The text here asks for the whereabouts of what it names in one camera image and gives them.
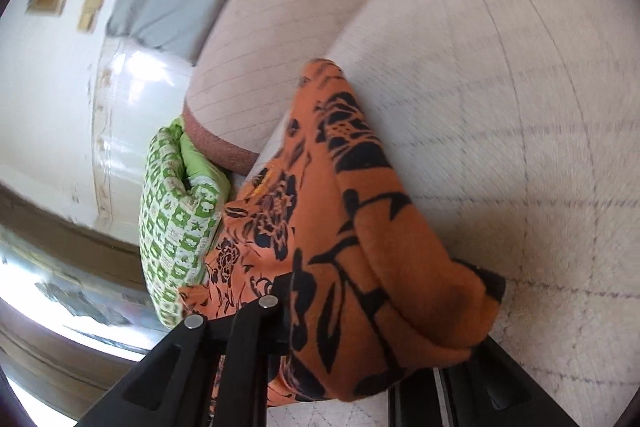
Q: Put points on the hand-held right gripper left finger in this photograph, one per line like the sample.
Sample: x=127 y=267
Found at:
x=250 y=357

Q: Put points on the pink quilted mattress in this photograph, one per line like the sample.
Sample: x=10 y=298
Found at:
x=525 y=107

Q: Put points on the orange floral shirt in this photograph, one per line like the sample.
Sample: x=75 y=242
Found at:
x=380 y=257

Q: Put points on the pink bolster cushion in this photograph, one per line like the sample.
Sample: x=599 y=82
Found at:
x=280 y=47

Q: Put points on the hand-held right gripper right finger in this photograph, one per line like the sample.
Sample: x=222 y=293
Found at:
x=475 y=387

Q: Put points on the wooden door with stained glass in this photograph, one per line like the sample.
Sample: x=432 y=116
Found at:
x=60 y=307

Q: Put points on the green checked pillow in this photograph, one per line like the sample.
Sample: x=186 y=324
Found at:
x=175 y=217

